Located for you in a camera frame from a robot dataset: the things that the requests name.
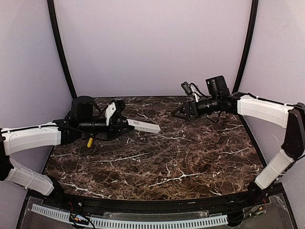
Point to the black frame post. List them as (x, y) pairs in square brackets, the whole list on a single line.
[(247, 45), (59, 47)]

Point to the right black frame post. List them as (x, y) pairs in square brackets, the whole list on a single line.
[(247, 45)]

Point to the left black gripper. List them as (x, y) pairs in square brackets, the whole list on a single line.
[(114, 126)]

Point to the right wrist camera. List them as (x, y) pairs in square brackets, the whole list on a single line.
[(190, 91)]

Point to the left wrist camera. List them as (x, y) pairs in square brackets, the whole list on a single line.
[(112, 107)]

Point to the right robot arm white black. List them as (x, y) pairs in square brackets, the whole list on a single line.
[(290, 117)]

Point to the white remote control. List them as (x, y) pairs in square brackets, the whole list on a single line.
[(144, 127)]

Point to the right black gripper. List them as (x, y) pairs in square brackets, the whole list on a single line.
[(191, 110)]

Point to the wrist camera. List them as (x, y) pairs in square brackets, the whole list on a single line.
[(190, 91), (112, 107)]

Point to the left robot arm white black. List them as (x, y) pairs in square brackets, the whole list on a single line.
[(85, 119)]

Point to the white slotted cable duct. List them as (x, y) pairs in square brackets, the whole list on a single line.
[(110, 220)]

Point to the left black frame post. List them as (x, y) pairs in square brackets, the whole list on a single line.
[(59, 47)]

